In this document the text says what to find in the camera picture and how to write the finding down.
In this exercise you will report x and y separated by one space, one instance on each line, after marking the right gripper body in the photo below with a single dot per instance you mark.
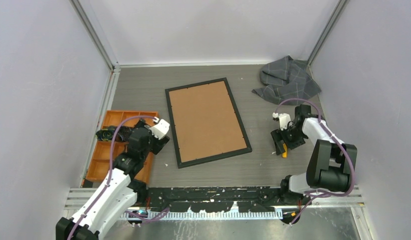
292 137

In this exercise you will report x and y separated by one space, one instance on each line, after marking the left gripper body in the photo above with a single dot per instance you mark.
154 144

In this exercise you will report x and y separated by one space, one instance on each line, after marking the yellow handled screwdriver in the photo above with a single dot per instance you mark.
285 151

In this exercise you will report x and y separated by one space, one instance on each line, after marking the black picture frame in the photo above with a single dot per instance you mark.
205 122

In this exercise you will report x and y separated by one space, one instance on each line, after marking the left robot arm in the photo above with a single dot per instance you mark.
120 189

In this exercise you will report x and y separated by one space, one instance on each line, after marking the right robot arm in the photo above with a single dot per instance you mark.
329 171

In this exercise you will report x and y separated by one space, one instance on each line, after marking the orange wooden divided tray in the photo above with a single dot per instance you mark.
99 163

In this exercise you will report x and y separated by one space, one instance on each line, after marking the grey checked cloth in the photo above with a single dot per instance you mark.
286 78

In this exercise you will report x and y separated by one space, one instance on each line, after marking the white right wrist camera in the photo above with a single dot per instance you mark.
283 119

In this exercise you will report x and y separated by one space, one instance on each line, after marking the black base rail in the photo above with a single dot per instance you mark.
248 199

